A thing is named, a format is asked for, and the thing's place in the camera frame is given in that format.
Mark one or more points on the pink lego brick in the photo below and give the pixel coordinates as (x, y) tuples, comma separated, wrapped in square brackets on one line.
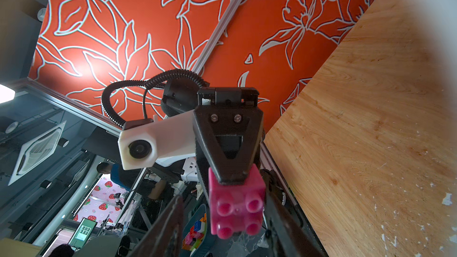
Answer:
[(237, 208)]

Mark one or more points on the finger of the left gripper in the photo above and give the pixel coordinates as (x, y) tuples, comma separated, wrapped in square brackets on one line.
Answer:
[(227, 142)]

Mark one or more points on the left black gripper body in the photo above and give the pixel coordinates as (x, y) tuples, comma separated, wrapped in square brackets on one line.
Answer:
[(183, 95)]

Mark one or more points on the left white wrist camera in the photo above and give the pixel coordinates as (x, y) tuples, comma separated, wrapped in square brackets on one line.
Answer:
[(163, 142)]

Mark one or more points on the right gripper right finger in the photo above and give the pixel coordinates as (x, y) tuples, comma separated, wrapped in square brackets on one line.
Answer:
[(284, 236)]

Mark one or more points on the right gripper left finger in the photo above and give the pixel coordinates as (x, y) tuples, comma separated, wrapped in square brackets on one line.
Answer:
[(164, 238)]

